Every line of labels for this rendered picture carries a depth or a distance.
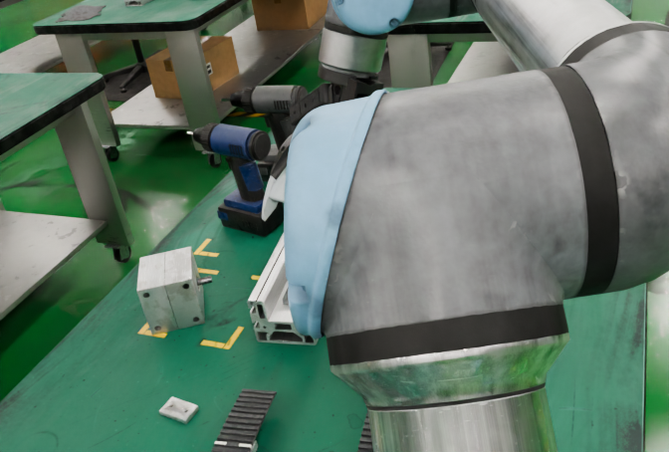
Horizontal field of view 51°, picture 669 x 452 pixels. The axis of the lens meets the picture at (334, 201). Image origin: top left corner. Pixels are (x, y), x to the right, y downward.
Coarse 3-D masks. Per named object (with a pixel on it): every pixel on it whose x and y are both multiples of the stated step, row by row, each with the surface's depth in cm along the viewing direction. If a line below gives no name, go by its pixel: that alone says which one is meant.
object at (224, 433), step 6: (222, 432) 92; (228, 432) 92; (234, 432) 91; (240, 432) 91; (246, 432) 91; (252, 432) 91; (222, 438) 91; (228, 438) 91; (234, 438) 91; (240, 438) 90; (246, 438) 90; (252, 438) 90
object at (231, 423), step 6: (228, 420) 94; (234, 420) 93; (240, 420) 93; (246, 420) 93; (252, 420) 93; (258, 420) 93; (228, 426) 93; (234, 426) 92; (240, 426) 92; (246, 426) 92; (252, 426) 92; (258, 426) 92
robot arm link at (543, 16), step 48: (480, 0) 60; (528, 0) 50; (576, 0) 46; (528, 48) 47; (576, 48) 39; (624, 48) 36; (624, 96) 30; (624, 144) 29; (624, 192) 29; (624, 240) 30; (624, 288) 33
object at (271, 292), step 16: (272, 256) 117; (272, 272) 113; (256, 288) 110; (272, 288) 110; (288, 288) 113; (256, 304) 107; (272, 304) 110; (288, 304) 111; (256, 320) 109; (272, 320) 109; (288, 320) 108; (256, 336) 111; (272, 336) 112; (288, 336) 111; (304, 336) 109
